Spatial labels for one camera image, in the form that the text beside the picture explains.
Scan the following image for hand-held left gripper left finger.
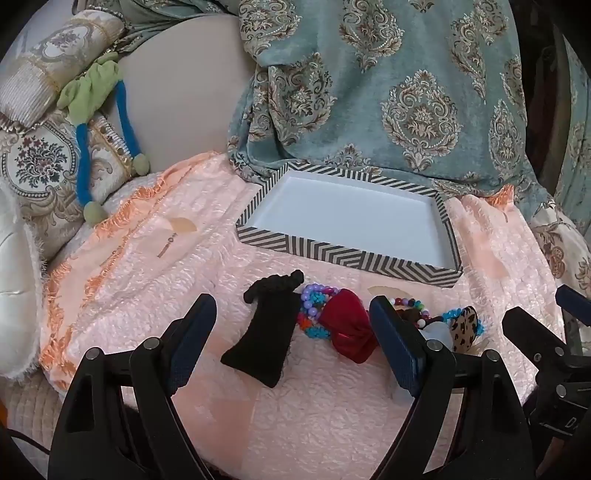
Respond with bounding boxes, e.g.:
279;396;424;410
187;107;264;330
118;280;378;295
48;293;218;480

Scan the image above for beige sofa back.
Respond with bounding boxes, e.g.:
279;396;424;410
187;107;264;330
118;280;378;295
115;14;254;176

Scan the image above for beige quilted cushion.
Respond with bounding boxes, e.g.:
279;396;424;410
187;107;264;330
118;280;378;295
0;374;65;474

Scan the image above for leopard print hair bow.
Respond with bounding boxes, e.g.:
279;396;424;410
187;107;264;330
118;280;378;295
450;305;481;354

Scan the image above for brown scrunchie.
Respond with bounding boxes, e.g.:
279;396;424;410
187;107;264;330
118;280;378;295
401;309;444;330

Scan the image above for multicolour large bead bracelet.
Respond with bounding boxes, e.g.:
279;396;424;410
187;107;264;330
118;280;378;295
390;296;428;329

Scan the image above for floral embroidered cushion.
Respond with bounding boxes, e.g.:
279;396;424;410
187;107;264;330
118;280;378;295
0;111;139;259

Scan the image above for striped cardboard box tray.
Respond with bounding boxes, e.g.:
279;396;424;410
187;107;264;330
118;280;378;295
235;161;464;289

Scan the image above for purple bead bracelet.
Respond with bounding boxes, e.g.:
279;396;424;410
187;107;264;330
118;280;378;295
299;282;341;319

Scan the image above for blue bead bracelet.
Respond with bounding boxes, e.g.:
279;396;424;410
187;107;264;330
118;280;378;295
441;308;486;336

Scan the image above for white scrunchie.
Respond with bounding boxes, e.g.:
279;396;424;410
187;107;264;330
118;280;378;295
416;323;455;354

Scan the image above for ornate bolster cushion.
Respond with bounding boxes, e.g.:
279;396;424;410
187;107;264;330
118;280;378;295
0;9;126;131

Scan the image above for red velvet hair bow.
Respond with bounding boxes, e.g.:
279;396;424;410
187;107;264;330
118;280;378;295
320;288;377;365

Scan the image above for turquoise flower bead bracelet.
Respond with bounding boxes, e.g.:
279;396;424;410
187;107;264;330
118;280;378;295
302;322;334;341

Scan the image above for pink textured blanket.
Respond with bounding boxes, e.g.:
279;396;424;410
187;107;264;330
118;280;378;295
39;150;570;480

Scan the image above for green and blue plush toy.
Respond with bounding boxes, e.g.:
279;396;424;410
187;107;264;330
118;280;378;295
56;52;151;227

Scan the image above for teal damask cloth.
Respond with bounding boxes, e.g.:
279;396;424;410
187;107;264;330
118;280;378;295
69;0;591;296

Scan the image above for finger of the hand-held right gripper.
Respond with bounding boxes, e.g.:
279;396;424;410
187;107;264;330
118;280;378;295
555;285;591;315
502;306;573;370

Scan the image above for black hair bow scrunchie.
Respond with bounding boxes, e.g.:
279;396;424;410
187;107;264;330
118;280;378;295
221;269;305;388

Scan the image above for white satin cushion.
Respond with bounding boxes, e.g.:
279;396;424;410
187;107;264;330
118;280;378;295
0;185;48;380

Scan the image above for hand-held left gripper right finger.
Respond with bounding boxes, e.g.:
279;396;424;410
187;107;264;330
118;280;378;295
368;295;536;480

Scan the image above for black cable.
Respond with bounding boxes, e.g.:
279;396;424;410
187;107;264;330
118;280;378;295
8;428;51;457

